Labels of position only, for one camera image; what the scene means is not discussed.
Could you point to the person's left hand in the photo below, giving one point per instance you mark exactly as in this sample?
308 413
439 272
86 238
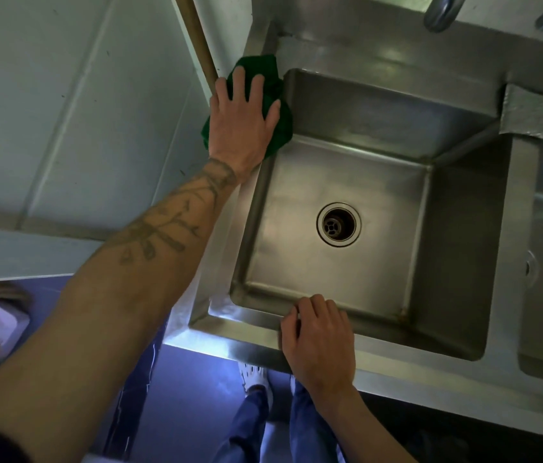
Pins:
242 130

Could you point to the person's right hand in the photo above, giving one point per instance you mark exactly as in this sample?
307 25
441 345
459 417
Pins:
319 347

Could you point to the green scouring cloth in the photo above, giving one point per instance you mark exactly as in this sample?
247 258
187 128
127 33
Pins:
281 130

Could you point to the person's right forearm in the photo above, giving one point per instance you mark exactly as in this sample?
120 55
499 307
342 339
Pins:
363 429

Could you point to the person's left forearm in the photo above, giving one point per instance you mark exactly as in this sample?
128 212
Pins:
107 308

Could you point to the brown wooden pole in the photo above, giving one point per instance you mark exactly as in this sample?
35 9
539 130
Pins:
197 38

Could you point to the basin drain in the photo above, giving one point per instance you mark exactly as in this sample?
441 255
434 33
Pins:
532 270
339 224

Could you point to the silver scouring sponge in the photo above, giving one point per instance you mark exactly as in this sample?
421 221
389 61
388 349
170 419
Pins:
536 113

